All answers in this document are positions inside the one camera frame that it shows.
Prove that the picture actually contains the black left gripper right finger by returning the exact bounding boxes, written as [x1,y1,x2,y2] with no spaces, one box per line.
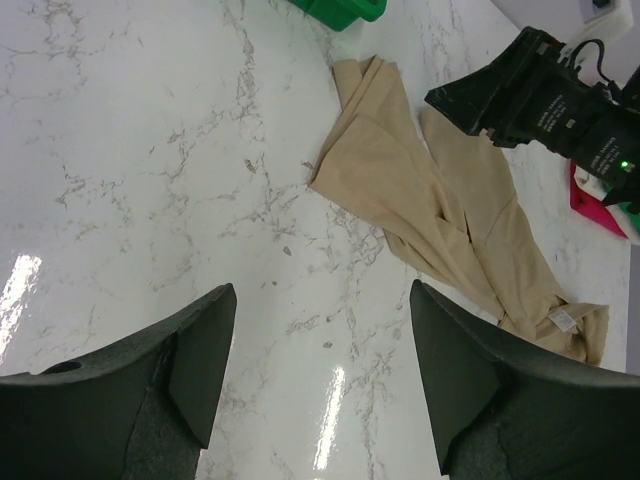
[410,280,639,479]

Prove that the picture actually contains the beige t shirt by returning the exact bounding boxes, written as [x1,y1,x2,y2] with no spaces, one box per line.
[310,57,609,366]

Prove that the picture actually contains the green plastic bin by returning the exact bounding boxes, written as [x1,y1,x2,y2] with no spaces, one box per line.
[290,0,387,32]

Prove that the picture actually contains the folded green t shirt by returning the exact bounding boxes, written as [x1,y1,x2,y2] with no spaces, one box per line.
[618,201,640,215]

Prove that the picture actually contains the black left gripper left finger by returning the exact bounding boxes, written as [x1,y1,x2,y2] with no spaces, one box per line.
[1,284,236,479]

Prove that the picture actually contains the folded red t shirt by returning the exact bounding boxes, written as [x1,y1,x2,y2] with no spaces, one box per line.
[569,163,628,240]

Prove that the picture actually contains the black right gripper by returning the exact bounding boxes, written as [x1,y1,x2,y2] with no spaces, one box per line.
[425,27,639,175]

